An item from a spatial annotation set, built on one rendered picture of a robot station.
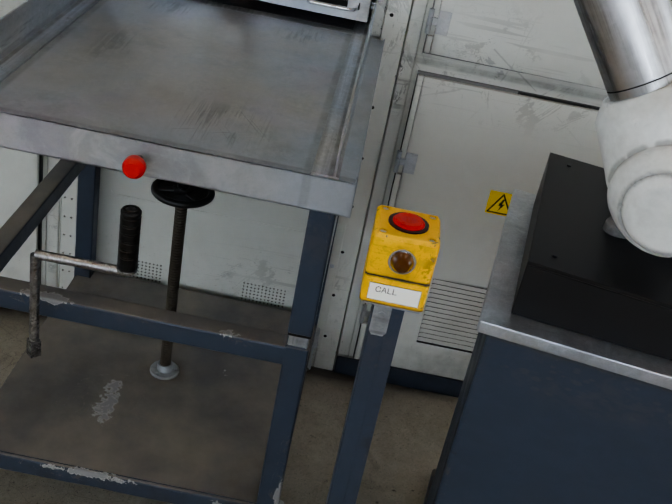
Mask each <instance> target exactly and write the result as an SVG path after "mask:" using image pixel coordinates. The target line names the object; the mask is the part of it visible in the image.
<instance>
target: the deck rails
mask: <svg viewBox="0 0 672 504"><path fill-rule="evenodd" d="M99 1H101V0H26V1H25V2H23V3H22V4H20V5H19V6H17V7H16V8H14V9H13V10H11V11H10V12H8V13H7V14H5V15H4V16H2V17H1V18H0V83H1V82H2V81H3V80H4V79H6V78H7V77H8V76H9V75H11V74H12V73H13V72H14V71H15V70H17V69H18V68H19V67H20V66H21V65H23V64H24V63H25V62H26V61H28V60H29V59H30V58H31V57H32V56H34V55H35V54H36V53H37V52H39V51H40V50H41V49H42V48H43V47H45V46H46V45H47V44H48V43H49V42H51V41H52V40H53V39H54V38H56V37H57V36H58V35H59V34H60V33H62V32H63V31H64V30H65V29H66V28H68V27H69V26H70V25H71V24H73V23H74V22H75V21H76V20H77V19H79V18H80V17H81V16H82V15H83V14H85V13H86V12H87V11H88V10H90V9H91V8H92V7H93V6H94V5H96V4H97V3H98V2H99ZM375 6H376V4H374V7H373V11H372V15H371V19H370V23H369V27H368V31H367V35H362V34H357V33H352V36H351V40H350V43H349V47H348V50H347V53H346V57H345V60H344V63H343V67H342V70H341V73H340V77H339V80H338V84H337V87H336V90H335V94H334V97H333V100H332V104H331V107H330V110H329V114H328V117H327V120H326V124H325V127H324V131H323V134H322V137H321V141H320V144H319V147H318V151H317V154H316V157H315V161H314V164H313V168H312V171H311V175H316V176H321V177H326V178H331V179H335V180H339V176H340V171H341V167H342V163H343V159H344V154H345V150H346V146H347V142H348V137H349V133H350V129H351V124H352V120H353V116H354V112H355V107H356V103H357V99H358V94H359V90H360V86H361V82H362V77H363V73H364V69H365V64H366V60H367V56H368V52H369V47H370V43H371V39H372V36H370V31H371V26H372V21H373V16H374V11H375Z"/></svg>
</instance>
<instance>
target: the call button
mask: <svg viewBox="0 0 672 504"><path fill-rule="evenodd" d="M393 222H394V223H395V224H396V225H397V226H399V227H400V228H403V229H406V230H410V231H419V230H422V229H424V228H425V222H424V221H423V220H422V218H421V217H419V216H417V215H415V214H412V213H399V214H397V215H395V216H394V217H393Z"/></svg>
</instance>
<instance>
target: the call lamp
mask: <svg viewBox="0 0 672 504"><path fill-rule="evenodd" d="M388 265H389V268H390V269H391V270H392V271H393V272H395V273H397V274H408V273H410V272H412V271H413V270H414V269H415V267H416V257H415V255H414V254H413V253H412V252H411V251H409V250H406V249H398V250H395V251H393V252H392V253H391V254H390V255H389V258H388Z"/></svg>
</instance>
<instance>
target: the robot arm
mask: <svg viewBox="0 0 672 504"><path fill-rule="evenodd" d="M573 1H574V3H575V6H576V9H577V12H578V14H579V17H580V20H581V23H582V25H583V28H584V31H585V34H586V36H587V39H588V42H589V45H590V47H591V50H592V53H593V56H594V58H595V61H596V64H597V67H598V69H599V72H600V75H601V78H602V80H603V83H604V86H605V89H606V91H607V94H608V96H607V97H606V98H605V99H604V100H603V102H602V104H601V106H600V109H599V111H598V114H597V117H596V120H595V127H596V132H597V137H598V141H599V146H600V151H601V156H602V161H603V167H604V173H605V179H606V185H607V188H608V190H607V203H608V208H609V211H610V214H611V216H610V217H609V218H607V219H606V221H605V223H604V226H603V230H604V231H605V232H606V233H607V234H609V235H611V236H614V237H618V238H622V239H627V240H628V241H629V242H631V243H632V244H633V245H634V246H636V247H637V248H639V249H640V250H642V251H644V252H646V253H649V254H652V255H655V256H659V257H666V258H669V257H672V9H671V6H670V3H669V0H573Z"/></svg>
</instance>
